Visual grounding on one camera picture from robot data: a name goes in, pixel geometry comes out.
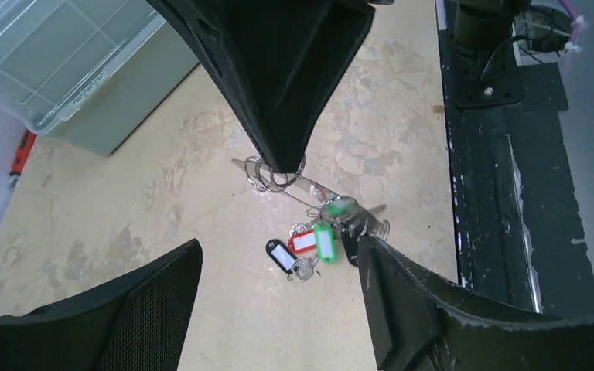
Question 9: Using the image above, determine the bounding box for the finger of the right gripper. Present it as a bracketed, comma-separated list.
[152, 0, 375, 173]

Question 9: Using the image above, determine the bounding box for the small split key ring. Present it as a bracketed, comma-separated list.
[268, 153, 307, 189]

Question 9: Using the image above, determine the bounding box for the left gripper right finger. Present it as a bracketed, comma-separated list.
[357, 236, 594, 370]

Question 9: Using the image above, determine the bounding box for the red orange clamp tool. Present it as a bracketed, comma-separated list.
[9, 129, 36, 189]

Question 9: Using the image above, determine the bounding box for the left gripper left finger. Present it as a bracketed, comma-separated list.
[0, 240, 203, 370]

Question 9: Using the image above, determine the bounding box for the clear lidded storage bin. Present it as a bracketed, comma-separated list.
[0, 0, 198, 156]

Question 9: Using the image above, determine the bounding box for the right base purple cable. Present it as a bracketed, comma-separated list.
[512, 0, 588, 65]

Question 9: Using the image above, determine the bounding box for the key with black tag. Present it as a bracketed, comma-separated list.
[265, 240, 319, 282]

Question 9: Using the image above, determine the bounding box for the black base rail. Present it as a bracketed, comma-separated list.
[436, 1, 594, 317]

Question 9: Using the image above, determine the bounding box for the key with green tag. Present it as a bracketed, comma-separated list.
[313, 221, 336, 264]

